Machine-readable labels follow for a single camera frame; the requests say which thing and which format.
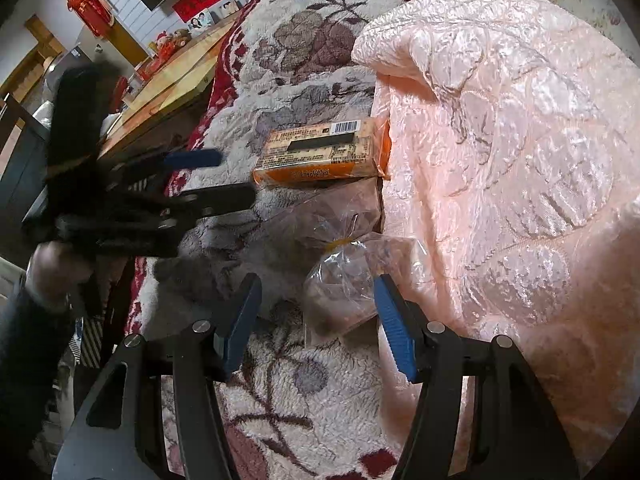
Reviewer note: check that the wooden coffee table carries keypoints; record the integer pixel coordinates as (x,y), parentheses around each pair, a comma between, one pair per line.
(170,105)

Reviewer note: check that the floral red beige blanket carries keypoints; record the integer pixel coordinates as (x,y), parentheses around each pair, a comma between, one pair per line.
(290,412)

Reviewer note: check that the pink quilted blanket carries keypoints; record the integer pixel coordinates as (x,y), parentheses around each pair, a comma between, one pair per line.
(515,165)

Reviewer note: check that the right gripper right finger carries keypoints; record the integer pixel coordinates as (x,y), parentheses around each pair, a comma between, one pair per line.
(403,324)

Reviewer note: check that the person's left hand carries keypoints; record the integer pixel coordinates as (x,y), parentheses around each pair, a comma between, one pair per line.
(53,273)

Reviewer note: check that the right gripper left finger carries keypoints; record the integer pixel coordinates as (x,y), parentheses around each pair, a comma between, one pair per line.
(236,320)

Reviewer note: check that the plush toys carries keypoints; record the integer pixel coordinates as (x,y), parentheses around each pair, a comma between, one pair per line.
(167,44)

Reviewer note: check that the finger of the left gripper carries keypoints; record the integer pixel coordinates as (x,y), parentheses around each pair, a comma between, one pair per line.
(193,159)
(215,201)

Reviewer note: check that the orange snack box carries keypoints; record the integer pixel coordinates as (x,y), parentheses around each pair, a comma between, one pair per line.
(350,149)

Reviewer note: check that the clear plastic bag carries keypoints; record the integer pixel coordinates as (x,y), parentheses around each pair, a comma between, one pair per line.
(324,253)

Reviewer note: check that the striped white cardboard box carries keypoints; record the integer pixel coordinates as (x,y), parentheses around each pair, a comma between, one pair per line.
(92,307)

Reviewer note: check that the dark wooden chair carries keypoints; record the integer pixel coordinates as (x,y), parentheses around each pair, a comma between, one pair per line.
(21,179)

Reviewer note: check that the red wall banner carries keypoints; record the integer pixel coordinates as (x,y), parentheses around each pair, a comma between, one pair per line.
(187,9)

